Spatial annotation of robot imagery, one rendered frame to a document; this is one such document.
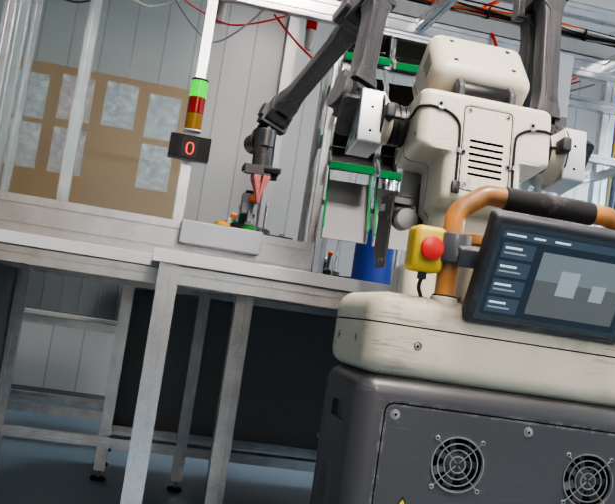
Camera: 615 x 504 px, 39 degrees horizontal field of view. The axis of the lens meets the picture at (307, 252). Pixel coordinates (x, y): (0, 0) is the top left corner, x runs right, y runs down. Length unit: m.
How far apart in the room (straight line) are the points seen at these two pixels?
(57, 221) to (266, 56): 3.98
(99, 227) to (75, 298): 2.04
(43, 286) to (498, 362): 3.21
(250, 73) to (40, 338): 2.25
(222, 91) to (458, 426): 4.85
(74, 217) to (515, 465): 1.34
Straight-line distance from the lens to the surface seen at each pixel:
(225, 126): 5.96
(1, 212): 2.30
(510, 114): 1.77
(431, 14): 3.66
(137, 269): 2.20
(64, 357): 5.86
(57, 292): 4.31
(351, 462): 1.30
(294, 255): 2.31
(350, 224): 2.48
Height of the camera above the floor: 0.75
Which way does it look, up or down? 5 degrees up
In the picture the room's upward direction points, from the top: 9 degrees clockwise
